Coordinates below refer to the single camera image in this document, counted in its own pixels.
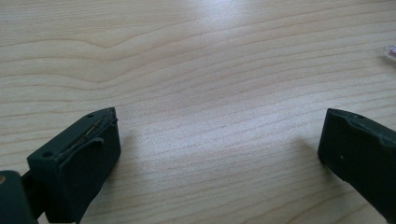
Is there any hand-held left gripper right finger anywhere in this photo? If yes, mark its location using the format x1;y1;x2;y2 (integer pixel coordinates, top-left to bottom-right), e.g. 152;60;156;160
317;107;396;224

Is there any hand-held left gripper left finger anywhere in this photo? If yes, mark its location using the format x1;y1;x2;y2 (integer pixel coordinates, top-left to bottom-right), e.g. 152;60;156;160
26;106;122;224

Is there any small clear plastic item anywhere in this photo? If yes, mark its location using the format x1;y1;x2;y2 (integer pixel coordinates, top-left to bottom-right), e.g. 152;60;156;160
383;45;396;61

